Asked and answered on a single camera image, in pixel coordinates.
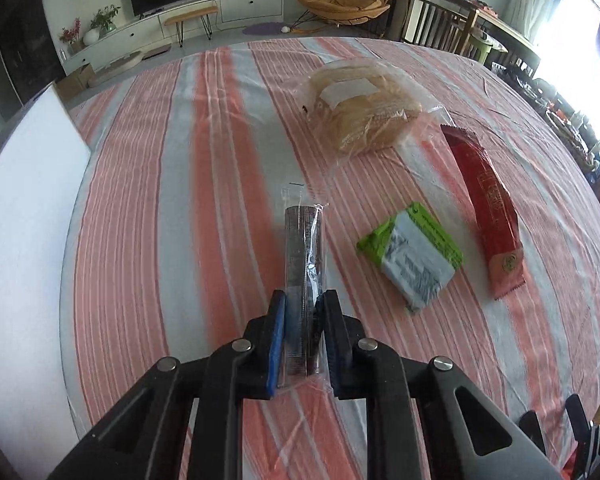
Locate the white television cabinet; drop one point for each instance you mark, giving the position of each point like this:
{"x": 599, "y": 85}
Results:
{"x": 135, "y": 35}

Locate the red striped bed sheet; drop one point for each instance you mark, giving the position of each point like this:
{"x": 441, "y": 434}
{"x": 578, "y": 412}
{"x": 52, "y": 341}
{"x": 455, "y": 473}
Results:
{"x": 180, "y": 210}

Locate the green and white snack packet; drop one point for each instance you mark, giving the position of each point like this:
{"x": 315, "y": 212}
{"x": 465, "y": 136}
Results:
{"x": 415, "y": 255}

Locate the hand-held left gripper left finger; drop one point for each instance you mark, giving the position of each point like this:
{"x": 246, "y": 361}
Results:
{"x": 278, "y": 340}

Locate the green plant in white vase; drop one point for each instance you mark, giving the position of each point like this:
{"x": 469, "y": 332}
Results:
{"x": 102, "y": 22}

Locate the black cabinet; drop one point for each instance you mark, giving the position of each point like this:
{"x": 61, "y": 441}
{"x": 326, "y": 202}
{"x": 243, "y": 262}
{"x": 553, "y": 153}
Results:
{"x": 25, "y": 50}

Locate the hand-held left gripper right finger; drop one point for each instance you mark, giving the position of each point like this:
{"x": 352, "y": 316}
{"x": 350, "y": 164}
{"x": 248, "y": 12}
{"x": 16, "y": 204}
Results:
{"x": 332, "y": 345}

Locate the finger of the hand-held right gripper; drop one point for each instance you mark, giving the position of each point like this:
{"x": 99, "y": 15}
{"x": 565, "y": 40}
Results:
{"x": 532, "y": 432}
{"x": 580, "y": 425}

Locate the wooden stool with metal legs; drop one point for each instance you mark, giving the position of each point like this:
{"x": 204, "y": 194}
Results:
{"x": 190, "y": 11}

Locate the white floor cushion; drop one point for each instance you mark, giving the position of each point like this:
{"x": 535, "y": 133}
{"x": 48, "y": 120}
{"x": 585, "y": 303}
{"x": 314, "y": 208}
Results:
{"x": 122, "y": 64}

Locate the cardboard box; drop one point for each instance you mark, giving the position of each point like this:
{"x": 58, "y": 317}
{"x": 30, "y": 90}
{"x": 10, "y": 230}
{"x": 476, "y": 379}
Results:
{"x": 75, "y": 82}

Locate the clear biscuit tube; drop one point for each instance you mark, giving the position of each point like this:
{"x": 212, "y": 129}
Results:
{"x": 302, "y": 260}

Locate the wooden dining chair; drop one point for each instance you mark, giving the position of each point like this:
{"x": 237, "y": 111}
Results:
{"x": 430, "y": 20}

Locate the purple floor mat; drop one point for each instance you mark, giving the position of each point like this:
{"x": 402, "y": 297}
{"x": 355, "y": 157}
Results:
{"x": 260, "y": 28}

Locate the white board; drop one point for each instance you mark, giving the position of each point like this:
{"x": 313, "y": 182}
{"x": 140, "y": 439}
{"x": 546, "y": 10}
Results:
{"x": 25, "y": 235}

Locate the clear bag of bread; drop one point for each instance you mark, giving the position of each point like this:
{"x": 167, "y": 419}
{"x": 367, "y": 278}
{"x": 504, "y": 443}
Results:
{"x": 365, "y": 110}

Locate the green plastic stool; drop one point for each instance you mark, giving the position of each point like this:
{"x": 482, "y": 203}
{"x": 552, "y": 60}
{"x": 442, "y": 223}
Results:
{"x": 480, "y": 46}

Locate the wooden dining table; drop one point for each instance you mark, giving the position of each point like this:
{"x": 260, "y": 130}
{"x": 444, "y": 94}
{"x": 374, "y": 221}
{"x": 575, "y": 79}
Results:
{"x": 510, "y": 25}

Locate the red flower plant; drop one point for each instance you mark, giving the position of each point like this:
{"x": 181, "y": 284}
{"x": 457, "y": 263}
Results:
{"x": 70, "y": 35}

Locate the red snack packet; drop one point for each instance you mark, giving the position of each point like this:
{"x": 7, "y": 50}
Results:
{"x": 490, "y": 210}

